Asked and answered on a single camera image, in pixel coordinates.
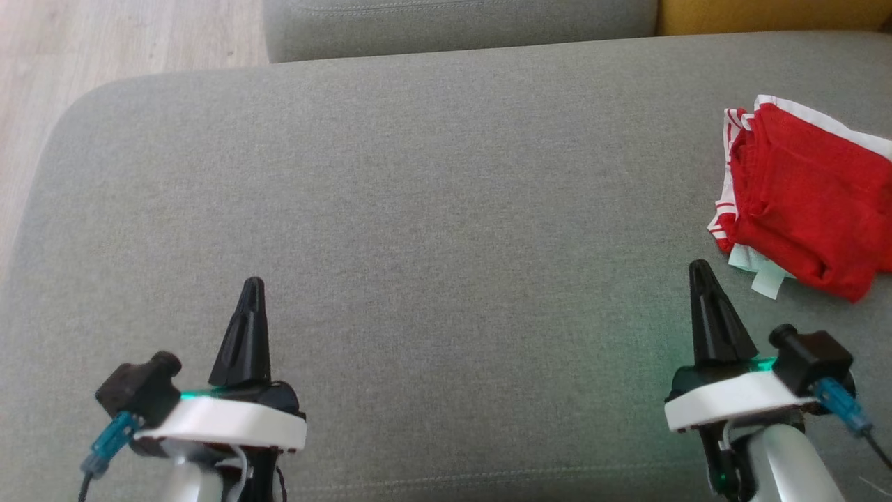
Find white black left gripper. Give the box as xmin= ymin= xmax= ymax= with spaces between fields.
xmin=132 ymin=277 xmax=308 ymax=455

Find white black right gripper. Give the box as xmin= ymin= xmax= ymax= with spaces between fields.
xmin=663 ymin=259 xmax=817 ymax=434

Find red white jersey shirt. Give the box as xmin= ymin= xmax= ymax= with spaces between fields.
xmin=707 ymin=107 xmax=795 ymax=301

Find red Bulls 23 shorts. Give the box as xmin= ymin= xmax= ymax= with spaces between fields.
xmin=732 ymin=94 xmax=892 ymax=305

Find large grey sofa seat cushion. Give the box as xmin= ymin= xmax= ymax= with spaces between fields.
xmin=0 ymin=31 xmax=892 ymax=502

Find yellow sofa backrest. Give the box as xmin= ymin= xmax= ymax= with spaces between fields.
xmin=655 ymin=0 xmax=892 ymax=38

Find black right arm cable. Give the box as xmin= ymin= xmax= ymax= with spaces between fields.
xmin=812 ymin=378 xmax=892 ymax=476

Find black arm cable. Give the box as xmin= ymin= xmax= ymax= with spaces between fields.
xmin=812 ymin=378 xmax=892 ymax=476
xmin=78 ymin=410 xmax=142 ymax=502

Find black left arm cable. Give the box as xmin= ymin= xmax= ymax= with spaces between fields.
xmin=78 ymin=410 xmax=142 ymax=502

